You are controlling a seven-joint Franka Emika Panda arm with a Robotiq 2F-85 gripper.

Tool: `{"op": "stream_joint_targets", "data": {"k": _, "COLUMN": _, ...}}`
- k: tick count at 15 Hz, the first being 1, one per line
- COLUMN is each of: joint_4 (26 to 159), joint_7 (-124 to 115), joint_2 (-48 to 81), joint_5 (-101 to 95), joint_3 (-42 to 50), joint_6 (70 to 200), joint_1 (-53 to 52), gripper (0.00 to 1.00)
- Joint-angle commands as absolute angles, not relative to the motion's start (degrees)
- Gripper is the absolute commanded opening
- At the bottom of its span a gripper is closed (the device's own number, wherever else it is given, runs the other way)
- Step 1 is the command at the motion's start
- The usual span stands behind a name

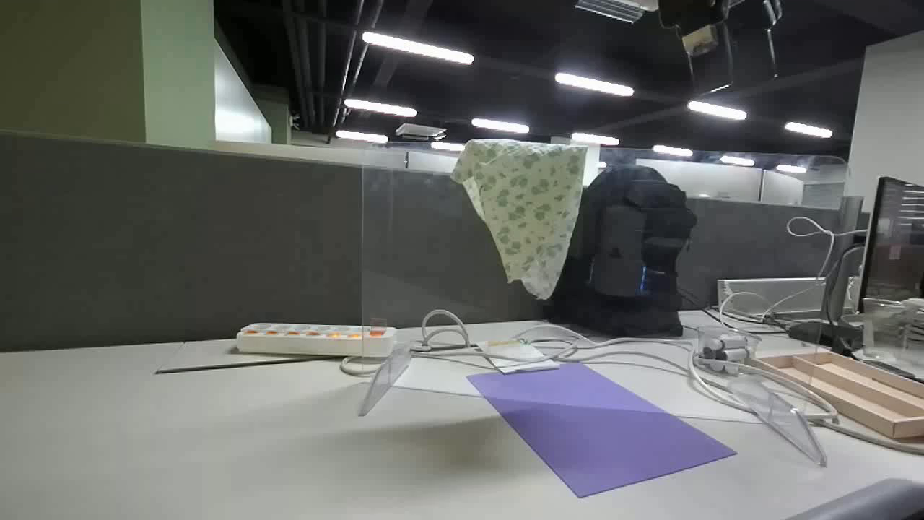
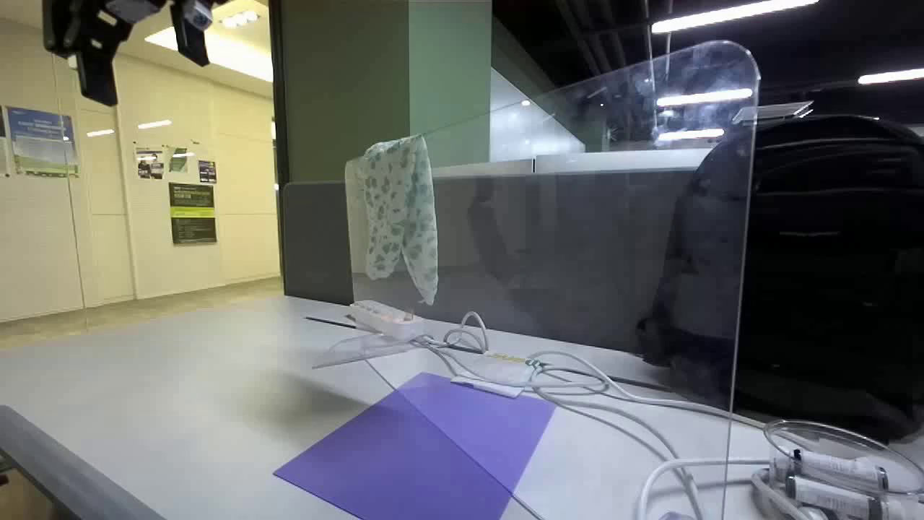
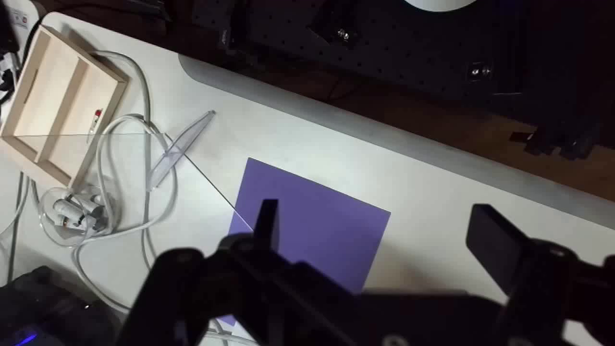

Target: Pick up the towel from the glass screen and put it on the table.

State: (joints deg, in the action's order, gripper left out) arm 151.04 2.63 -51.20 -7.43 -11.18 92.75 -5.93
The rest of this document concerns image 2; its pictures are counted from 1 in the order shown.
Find white power strip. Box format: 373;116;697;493
347;299;423;340

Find black backpack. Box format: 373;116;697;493
635;112;924;442

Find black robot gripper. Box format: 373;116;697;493
41;0;212;106

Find clear acrylic glass screen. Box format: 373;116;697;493
311;38;761;416

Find grey cubicle partition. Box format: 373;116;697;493
279;151;700;350

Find white plug adapters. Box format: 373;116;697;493
749;447;924;520

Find dark green wall sign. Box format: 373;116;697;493
168;182;217;244

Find purple paper sheet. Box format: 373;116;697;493
274;373;555;520

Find white green patterned towel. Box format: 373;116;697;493
347;135;439;305

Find blue wall poster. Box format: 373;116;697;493
4;106;78;175

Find white cable bundle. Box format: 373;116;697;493
422;309;924;520

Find green pillar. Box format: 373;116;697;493
267;0;492;184

